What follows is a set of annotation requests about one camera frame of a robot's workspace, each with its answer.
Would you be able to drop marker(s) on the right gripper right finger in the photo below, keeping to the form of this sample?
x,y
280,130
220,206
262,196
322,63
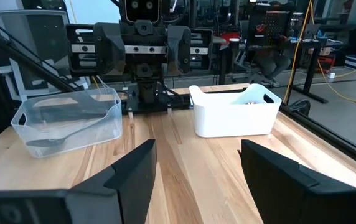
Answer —
x,y
290,193

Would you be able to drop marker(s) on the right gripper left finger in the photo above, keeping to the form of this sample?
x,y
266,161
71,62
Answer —
x,y
119,196

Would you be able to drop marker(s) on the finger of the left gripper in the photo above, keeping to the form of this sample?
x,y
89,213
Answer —
x,y
179,49
109,49

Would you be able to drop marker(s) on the iridescent rainbow spoon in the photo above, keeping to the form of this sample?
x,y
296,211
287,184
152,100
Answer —
x,y
252,102

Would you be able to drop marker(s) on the bright white screen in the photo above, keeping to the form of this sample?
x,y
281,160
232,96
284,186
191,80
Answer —
x,y
97,11

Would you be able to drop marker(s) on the red storage box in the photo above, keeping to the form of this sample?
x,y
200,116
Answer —
x,y
229,35

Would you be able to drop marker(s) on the clear plastic bin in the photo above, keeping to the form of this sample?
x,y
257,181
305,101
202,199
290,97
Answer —
x,y
72,102

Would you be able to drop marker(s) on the white mesh office chair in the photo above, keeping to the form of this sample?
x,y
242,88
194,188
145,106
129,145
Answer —
x,y
41,46

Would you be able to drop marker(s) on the white plastic bin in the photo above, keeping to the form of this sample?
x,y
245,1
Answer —
x,y
237,121

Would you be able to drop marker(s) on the black computer case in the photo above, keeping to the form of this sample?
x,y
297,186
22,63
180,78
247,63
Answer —
x,y
269,29

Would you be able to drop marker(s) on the person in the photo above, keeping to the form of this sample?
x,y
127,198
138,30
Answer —
x,y
273,65

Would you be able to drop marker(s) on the black standing desk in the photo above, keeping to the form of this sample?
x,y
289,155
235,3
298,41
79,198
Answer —
x,y
310,71

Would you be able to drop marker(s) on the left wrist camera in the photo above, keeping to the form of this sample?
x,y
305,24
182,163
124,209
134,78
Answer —
x,y
140,11

